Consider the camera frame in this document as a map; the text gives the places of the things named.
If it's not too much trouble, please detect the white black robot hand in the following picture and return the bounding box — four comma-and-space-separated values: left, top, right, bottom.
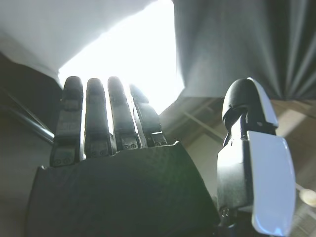
24, 76, 297, 237

